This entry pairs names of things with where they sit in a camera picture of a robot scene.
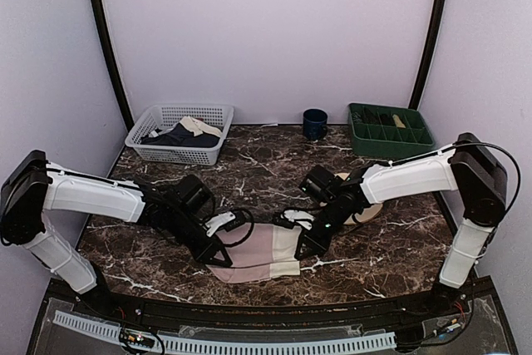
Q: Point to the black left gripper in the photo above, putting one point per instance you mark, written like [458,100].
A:
[202,254]

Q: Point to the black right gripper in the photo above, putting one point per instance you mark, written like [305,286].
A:
[318,246]

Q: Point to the pink and white underwear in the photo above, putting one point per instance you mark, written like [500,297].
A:
[267,254]

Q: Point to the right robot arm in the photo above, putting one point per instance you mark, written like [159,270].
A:
[466,167]

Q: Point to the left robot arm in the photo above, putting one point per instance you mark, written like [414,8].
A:
[37,186]

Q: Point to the round floral ceramic plate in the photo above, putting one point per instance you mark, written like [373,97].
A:
[365,216]

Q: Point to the dark blue mug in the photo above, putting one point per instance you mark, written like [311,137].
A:
[315,124]

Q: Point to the navy blue garment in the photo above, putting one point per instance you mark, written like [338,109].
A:
[180,137]

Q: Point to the white perforated plastic basket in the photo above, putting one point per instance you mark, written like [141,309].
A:
[165,118]

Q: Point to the cream garment in basket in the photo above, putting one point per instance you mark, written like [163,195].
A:
[198,127]

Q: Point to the green compartment organizer tray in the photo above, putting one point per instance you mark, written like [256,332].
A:
[386,132]

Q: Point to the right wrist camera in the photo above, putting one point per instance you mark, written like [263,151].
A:
[291,218]

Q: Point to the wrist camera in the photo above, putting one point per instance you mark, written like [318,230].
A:
[291,218]
[229,221]

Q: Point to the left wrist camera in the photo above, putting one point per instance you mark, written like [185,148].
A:
[229,221]

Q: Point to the white slotted cable duct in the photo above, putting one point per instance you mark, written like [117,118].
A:
[197,340]

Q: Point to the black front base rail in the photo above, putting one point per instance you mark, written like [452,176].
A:
[474,324]

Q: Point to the right black frame post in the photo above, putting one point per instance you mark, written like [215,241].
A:
[427,55]

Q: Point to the black frame post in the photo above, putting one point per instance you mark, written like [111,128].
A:
[427,55]
[111,63]

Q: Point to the left black frame post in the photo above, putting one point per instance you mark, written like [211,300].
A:
[111,63]

